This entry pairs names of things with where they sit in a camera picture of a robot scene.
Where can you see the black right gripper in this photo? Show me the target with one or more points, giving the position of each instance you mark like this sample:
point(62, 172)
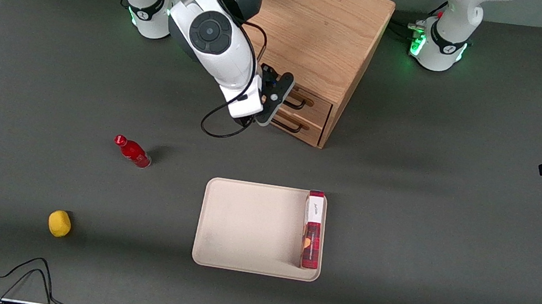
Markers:
point(267, 75)

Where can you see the wooden drawer cabinet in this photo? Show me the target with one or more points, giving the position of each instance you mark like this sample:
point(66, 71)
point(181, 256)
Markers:
point(321, 21)

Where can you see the red and white carton box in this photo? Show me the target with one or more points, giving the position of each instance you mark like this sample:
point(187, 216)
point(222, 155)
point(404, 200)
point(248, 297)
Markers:
point(311, 242)

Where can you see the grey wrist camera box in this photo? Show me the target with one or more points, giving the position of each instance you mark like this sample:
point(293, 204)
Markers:
point(275, 100)

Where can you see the beige plastic tray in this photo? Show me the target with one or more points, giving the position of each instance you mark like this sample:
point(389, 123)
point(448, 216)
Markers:
point(249, 234)

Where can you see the red bottle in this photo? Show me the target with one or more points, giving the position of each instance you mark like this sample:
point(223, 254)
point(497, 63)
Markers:
point(135, 153)

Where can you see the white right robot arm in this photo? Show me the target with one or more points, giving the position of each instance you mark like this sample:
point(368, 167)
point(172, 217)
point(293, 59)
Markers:
point(231, 56)

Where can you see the yellow lemon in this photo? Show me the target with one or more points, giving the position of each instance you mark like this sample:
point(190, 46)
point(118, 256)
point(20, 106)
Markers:
point(59, 224)

